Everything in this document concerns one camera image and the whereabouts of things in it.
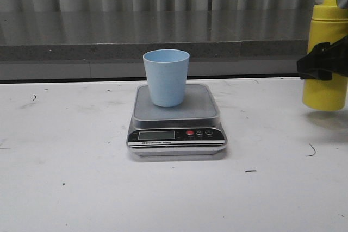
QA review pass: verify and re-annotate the yellow squeeze bottle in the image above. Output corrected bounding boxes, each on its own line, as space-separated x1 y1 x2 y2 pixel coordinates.
302 0 347 111

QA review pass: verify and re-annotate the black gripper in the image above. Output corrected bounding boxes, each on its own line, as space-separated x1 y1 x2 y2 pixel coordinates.
296 36 347 80

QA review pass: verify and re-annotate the silver digital kitchen scale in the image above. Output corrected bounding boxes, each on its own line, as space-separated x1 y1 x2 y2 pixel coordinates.
126 84 227 156

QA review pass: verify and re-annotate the grey stone counter ledge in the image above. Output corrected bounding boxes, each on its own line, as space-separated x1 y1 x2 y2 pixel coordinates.
1 9 312 82

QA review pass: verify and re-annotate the light blue plastic cup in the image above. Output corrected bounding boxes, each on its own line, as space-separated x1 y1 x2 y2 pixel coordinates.
143 49 190 108

